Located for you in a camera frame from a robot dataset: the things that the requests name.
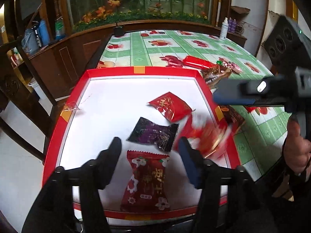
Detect red white tray box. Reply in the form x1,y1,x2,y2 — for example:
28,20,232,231
43,67,240,224

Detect black purple snack packet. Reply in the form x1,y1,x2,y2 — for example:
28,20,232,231
127,117,179,153

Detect grey kettle jug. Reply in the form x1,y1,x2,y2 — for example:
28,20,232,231
21,28,39,55

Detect long red snack packet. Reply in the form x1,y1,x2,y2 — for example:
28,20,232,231
173,111,232,160

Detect brown gold wrapper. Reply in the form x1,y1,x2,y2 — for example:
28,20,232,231
201,65,232,89

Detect white spray bottle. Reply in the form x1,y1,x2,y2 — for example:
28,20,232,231
219,17,229,41

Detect red snack packet gold text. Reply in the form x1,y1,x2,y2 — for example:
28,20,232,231
149,92,192,123

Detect red jujube snack packet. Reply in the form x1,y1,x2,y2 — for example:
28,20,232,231
121,150,170,213

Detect right human hand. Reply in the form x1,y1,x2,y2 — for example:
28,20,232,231
283,116,310,176

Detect small black device on table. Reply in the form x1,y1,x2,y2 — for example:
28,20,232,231
113,23,125,37

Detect dark brown chocolate bar packet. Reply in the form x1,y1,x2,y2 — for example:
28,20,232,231
220,105,245,134

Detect flower glass display cabinet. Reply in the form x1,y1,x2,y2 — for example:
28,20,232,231
58,0,218,33

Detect red white heart candy packet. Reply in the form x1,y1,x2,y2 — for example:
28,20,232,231
217,57,243,74

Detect dark wooden chair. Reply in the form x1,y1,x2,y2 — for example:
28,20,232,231
1,38,63,163

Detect blue thermos jug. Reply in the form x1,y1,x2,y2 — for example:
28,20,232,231
38,19,50,46

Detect purple bottles on shelf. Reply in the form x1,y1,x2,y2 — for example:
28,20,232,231
228,17,237,33

